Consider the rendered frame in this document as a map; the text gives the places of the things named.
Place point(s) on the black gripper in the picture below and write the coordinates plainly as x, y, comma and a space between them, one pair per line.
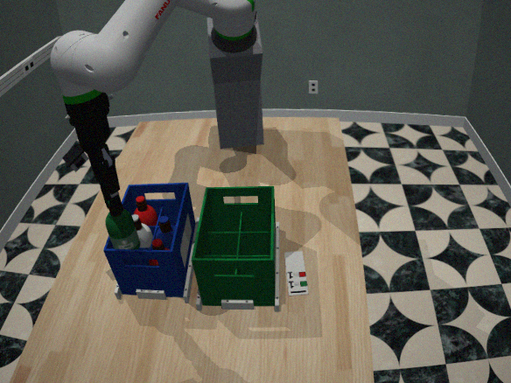
94, 136

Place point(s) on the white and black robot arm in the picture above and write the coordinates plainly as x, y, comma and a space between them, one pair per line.
84, 62

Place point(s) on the white bottle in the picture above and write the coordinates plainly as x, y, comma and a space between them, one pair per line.
144, 232

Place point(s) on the blue plastic bottle crate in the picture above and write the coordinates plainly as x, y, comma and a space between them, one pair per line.
170, 275

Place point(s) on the white paper pick list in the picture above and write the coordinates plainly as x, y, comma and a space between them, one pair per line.
296, 276

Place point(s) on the green crate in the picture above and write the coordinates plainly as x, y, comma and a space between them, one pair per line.
217, 237

